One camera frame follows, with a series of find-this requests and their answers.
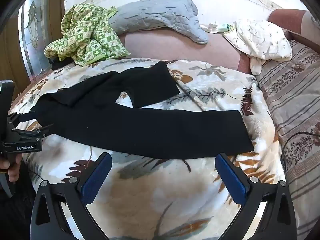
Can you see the leaded glass door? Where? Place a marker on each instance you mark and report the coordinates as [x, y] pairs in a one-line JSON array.
[[32, 30]]

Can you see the black pants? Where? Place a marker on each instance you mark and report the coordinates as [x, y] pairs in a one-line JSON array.
[[150, 130]]

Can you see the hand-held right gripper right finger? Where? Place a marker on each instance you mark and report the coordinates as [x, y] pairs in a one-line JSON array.
[[231, 180]]

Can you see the grey quilted pillow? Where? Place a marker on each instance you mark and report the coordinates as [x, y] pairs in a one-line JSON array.
[[155, 12]]

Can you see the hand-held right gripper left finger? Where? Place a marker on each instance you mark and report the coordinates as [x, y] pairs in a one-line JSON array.
[[97, 180]]

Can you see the pink upholstered sofa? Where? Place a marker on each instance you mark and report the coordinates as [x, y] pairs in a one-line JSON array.
[[175, 45]]

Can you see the leaf print blanket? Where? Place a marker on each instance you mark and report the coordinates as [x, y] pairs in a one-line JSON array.
[[150, 192]]

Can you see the person's dark clothing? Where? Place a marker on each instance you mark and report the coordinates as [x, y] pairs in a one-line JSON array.
[[15, 212]]

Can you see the cream floral small pillow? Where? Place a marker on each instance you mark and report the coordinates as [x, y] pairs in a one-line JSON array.
[[260, 40]]

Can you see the person's left hand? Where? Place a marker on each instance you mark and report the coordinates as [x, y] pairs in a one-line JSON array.
[[15, 166]]

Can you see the green checkered quilt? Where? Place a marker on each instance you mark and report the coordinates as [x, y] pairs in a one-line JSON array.
[[85, 35]]

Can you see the striped patterned mattress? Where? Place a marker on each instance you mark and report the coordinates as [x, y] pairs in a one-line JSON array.
[[295, 85]]

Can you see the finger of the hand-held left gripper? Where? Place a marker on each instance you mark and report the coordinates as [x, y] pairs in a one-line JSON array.
[[32, 132], [18, 117]]

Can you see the small pale green cloth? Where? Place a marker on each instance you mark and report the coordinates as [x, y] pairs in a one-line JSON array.
[[217, 27]]

